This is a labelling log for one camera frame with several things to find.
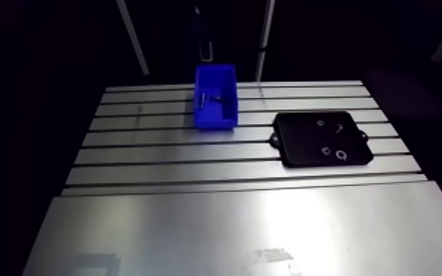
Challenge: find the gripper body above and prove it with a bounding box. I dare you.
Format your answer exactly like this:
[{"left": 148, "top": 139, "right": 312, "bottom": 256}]
[{"left": 194, "top": 4, "right": 214, "bottom": 63}]

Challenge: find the blue bin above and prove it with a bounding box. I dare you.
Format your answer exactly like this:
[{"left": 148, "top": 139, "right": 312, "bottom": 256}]
[{"left": 194, "top": 63, "right": 239, "bottom": 131}]

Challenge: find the black tray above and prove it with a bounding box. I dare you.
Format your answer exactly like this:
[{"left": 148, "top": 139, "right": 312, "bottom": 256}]
[{"left": 269, "top": 111, "right": 374, "bottom": 169}]

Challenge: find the pale metal post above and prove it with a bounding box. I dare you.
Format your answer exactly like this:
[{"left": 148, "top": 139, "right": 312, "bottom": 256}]
[
  {"left": 115, "top": 0, "right": 151, "bottom": 77},
  {"left": 255, "top": 0, "right": 276, "bottom": 82}
]

